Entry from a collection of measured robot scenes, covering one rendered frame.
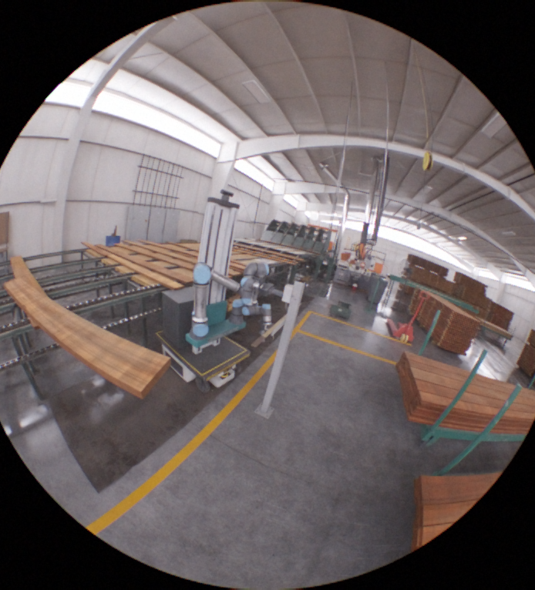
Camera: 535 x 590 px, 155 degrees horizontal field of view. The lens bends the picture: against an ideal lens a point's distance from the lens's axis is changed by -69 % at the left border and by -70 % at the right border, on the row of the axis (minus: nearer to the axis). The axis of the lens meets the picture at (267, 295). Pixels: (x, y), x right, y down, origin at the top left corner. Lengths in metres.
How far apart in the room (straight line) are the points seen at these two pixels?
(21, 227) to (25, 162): 2.03
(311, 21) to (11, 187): 8.68
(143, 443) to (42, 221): 7.17
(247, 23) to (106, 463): 7.36
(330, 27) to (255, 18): 1.65
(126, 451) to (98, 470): 0.31
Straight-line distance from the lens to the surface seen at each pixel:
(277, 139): 10.57
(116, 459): 1.80
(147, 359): 1.04
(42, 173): 7.98
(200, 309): 1.44
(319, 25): 6.09
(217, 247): 1.80
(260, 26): 6.23
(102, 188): 8.29
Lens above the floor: 1.57
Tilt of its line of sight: 18 degrees down
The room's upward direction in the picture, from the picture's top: 12 degrees clockwise
